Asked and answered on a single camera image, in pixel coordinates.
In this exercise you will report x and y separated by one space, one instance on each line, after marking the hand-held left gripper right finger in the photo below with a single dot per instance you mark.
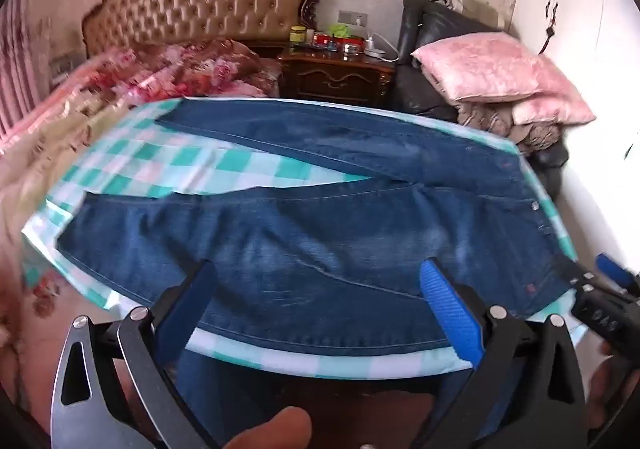
450 314

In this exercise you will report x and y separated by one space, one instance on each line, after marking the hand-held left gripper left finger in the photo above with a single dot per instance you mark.
192 304

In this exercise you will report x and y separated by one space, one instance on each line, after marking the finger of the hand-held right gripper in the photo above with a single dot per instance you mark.
611 269
575 276

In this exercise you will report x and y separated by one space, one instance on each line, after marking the blue denim pants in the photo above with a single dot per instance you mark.
300 249

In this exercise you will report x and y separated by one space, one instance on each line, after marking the person's right hand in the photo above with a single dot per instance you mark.
602 394

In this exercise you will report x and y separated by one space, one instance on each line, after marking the person's left hand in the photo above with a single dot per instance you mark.
272 431

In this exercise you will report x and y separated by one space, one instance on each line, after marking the green checked tablecloth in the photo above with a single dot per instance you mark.
240 164

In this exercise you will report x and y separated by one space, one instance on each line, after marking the white wardrobe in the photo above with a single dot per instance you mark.
590 104

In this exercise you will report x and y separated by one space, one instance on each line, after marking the brown folded clothes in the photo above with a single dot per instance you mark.
500 121

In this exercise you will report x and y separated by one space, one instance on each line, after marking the small pink pillow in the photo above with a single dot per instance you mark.
555 101

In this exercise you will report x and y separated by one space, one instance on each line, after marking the pink floral bedsheet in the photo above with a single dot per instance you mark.
45 154

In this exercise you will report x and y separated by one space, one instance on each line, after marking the black leather armchair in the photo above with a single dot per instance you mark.
425 84

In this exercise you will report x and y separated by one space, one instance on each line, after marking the large pink pillow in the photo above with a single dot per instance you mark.
475 66

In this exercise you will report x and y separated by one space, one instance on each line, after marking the red floral quilt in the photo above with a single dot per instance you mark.
200 69

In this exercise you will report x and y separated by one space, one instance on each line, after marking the dark wooden nightstand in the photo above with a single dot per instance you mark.
340 79

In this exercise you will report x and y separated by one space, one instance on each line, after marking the round metal tin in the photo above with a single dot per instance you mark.
350 51

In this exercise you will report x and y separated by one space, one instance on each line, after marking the yellow jar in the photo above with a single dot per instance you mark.
298 35

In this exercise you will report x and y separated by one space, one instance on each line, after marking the red box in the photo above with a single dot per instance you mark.
325 41

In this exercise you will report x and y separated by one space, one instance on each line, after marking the green plastic bag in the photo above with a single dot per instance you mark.
341 30

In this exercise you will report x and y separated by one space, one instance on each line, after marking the pink striped curtain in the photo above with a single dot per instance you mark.
17 54

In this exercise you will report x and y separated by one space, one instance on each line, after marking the wall outlet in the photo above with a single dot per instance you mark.
353 18

